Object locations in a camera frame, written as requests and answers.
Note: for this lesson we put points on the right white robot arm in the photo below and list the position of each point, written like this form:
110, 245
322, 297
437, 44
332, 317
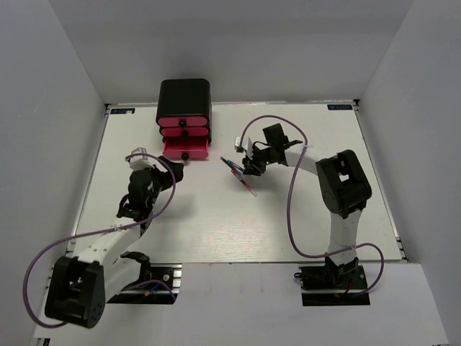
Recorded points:
344, 187

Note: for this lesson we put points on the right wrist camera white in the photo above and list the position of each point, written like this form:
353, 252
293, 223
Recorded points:
244, 145

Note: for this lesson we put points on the left blue corner label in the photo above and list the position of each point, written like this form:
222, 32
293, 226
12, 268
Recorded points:
122, 111

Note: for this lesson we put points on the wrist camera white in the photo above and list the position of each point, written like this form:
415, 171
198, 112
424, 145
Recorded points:
244, 145
138, 158

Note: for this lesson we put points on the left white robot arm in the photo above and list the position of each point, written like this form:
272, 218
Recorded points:
82, 284

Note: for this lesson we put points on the right blue corner label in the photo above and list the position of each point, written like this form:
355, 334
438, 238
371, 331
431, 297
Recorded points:
339, 107

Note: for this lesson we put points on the blue corner label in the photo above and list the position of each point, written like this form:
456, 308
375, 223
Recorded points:
339, 107
122, 111

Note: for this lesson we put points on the red pen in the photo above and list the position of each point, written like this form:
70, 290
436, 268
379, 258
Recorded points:
239, 177

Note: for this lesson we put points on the pink top drawer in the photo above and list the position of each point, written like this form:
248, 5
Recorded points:
182, 121

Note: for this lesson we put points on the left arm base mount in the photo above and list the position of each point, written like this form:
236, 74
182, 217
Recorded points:
154, 284

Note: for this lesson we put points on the pink drawer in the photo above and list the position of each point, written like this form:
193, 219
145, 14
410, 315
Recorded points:
187, 148
182, 121
184, 132

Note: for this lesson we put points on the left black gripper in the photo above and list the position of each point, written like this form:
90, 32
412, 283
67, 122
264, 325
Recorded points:
177, 169

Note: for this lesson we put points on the black drawer cabinet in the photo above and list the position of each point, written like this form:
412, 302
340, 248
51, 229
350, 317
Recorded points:
185, 97

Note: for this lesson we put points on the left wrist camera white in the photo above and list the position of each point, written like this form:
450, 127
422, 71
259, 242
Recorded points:
138, 158

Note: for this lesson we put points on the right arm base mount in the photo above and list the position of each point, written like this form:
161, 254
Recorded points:
316, 290

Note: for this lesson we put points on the pink bottom drawer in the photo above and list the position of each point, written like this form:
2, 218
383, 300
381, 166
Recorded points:
187, 148

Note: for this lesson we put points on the purple pen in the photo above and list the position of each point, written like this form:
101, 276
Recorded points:
228, 165

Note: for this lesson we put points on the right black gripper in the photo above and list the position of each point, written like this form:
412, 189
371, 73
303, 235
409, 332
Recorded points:
253, 167

